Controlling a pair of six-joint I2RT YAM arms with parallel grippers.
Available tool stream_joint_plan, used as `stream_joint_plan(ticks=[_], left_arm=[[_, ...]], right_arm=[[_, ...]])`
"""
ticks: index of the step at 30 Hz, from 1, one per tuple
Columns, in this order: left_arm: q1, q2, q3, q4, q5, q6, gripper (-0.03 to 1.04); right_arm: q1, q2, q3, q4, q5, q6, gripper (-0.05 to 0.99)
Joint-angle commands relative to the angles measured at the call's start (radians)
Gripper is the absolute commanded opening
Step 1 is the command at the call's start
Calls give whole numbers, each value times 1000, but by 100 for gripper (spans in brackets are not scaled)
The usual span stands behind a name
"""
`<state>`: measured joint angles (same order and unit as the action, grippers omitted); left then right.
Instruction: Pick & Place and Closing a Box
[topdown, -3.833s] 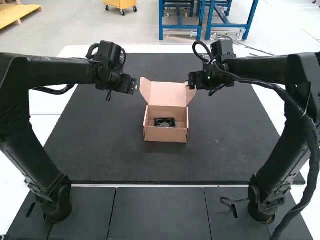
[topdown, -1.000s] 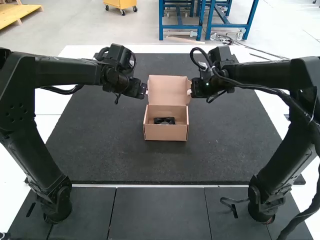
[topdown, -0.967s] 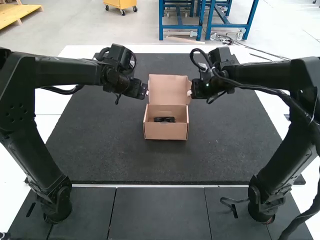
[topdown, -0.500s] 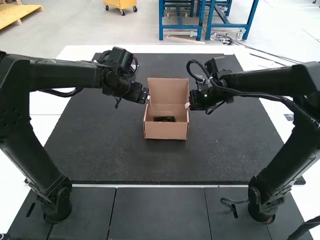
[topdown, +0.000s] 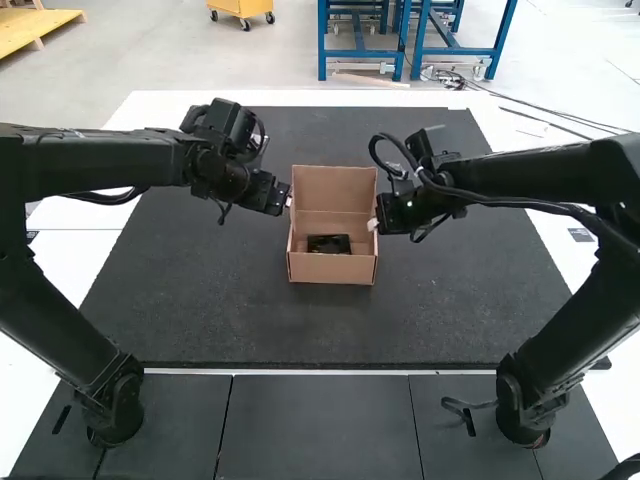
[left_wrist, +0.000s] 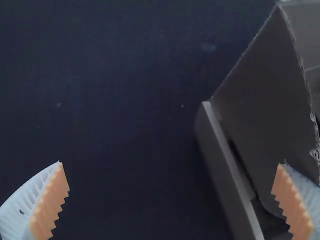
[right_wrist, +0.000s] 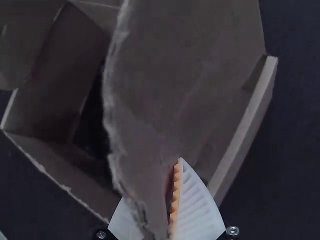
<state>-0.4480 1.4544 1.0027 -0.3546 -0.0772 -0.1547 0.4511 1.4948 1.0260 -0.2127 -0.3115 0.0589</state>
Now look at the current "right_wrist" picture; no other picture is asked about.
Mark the cardboard box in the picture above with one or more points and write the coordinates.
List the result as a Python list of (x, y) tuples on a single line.
[(180, 87)]

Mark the black mat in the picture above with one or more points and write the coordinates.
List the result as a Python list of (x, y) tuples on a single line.
[(295, 125)]

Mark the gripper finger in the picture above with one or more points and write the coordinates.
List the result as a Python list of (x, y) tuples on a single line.
[(197, 207), (122, 220)]

